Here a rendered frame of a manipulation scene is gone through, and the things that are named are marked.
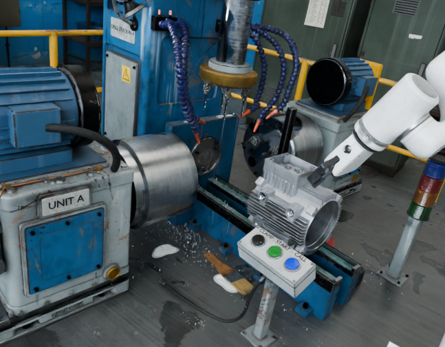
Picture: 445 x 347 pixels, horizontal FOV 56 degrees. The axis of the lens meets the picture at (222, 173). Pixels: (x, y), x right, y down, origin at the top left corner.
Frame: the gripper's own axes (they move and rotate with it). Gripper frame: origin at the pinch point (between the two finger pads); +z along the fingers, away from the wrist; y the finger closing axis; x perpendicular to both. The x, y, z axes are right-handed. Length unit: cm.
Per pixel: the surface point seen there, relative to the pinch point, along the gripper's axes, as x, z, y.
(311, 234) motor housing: -7.7, 22.0, 9.6
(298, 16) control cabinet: 212, 107, 283
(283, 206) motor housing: 1.1, 14.4, -2.6
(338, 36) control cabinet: 167, 92, 292
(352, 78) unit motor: 36, 6, 62
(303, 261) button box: -15.1, 3.5, -19.1
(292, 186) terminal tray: 4.0, 10.6, 0.7
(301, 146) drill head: 21.3, 22.2, 31.7
